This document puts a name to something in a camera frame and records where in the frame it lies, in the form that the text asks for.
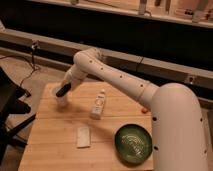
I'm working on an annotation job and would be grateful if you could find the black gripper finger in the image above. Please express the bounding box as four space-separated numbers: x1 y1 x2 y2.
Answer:
56 83 71 97

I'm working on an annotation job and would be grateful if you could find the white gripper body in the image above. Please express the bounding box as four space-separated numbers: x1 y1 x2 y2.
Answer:
61 65 87 91

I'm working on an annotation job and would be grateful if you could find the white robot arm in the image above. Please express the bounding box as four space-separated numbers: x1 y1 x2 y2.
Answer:
56 48 209 171

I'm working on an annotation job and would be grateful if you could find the green ceramic bowl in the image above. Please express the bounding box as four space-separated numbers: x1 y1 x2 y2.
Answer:
114 124 152 165

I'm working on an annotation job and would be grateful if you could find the white glue bottle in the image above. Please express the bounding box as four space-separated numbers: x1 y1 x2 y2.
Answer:
90 89 106 120

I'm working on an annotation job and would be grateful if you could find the black chair base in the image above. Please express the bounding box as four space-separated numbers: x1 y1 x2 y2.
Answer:
0 67 35 164

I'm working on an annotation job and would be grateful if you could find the small orange object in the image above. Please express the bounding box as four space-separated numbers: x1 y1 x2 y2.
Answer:
141 108 148 114

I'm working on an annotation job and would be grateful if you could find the black power cable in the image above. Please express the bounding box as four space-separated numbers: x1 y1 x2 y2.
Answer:
0 44 42 88

